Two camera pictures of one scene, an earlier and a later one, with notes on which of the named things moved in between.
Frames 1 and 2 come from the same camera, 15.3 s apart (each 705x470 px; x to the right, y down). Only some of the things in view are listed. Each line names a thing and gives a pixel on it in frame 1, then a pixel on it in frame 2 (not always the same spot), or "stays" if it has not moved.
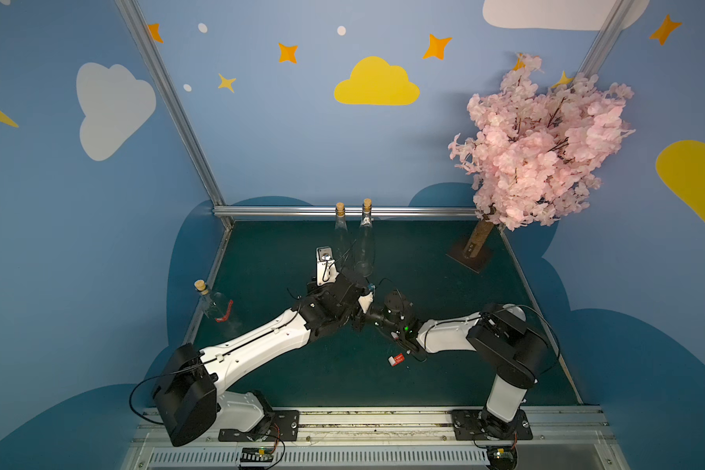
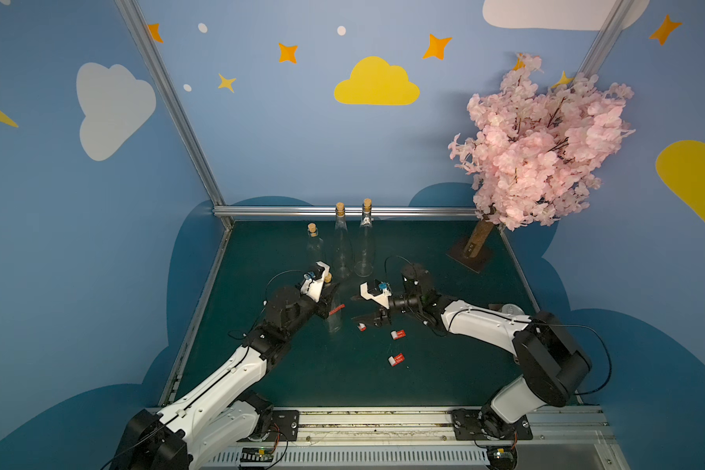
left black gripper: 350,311 → 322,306
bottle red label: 396,360 stays
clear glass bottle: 342,244 stays
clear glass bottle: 364,249 stays
